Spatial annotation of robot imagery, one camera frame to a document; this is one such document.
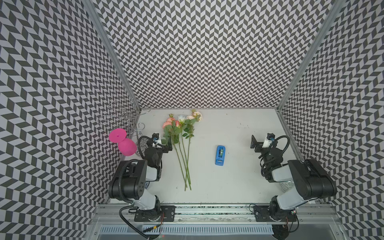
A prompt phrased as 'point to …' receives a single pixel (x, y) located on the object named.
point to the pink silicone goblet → (126, 146)
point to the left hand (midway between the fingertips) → (163, 136)
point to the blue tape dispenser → (220, 156)
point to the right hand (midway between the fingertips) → (260, 137)
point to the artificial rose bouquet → (179, 132)
